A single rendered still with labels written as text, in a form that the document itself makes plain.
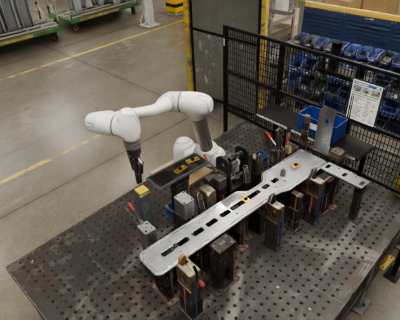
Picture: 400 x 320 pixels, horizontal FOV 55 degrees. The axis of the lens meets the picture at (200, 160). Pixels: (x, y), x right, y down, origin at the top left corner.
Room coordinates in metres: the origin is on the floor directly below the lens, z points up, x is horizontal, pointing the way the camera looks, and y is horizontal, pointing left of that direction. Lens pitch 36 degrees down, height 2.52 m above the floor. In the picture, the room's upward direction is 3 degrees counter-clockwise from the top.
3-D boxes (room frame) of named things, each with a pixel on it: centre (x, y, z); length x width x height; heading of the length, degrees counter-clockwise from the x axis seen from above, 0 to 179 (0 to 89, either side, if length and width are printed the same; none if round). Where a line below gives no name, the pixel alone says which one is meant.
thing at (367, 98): (2.25, -1.11, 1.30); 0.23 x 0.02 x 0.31; 39
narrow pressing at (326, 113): (2.13, -0.83, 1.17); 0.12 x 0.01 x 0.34; 39
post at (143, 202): (1.63, 0.33, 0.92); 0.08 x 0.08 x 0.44; 39
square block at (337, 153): (2.05, -0.91, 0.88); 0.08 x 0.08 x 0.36; 39
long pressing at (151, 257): (1.66, -0.25, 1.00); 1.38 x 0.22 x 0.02; 129
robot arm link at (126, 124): (1.64, 0.35, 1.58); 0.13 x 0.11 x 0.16; 72
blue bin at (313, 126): (2.34, -0.88, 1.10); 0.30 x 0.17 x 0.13; 41
